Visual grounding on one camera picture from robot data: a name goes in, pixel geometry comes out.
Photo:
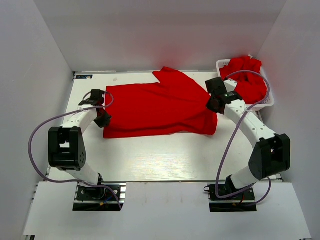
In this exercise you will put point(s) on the dark blue table label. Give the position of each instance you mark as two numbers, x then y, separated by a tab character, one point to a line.
86	76

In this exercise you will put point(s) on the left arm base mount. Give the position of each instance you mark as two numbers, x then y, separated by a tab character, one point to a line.
89	199

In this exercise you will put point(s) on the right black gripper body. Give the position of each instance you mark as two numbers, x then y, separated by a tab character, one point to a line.
210	105

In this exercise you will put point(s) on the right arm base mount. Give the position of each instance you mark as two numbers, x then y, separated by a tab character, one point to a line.
243	202

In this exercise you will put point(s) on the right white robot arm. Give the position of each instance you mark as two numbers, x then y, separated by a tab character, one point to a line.
271	152

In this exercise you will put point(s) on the red t-shirt pile in basket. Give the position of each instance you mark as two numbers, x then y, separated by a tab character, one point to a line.
250	87

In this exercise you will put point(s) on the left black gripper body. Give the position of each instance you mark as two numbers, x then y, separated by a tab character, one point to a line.
103	119

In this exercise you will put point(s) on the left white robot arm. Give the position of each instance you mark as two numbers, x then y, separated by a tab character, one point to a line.
66	147

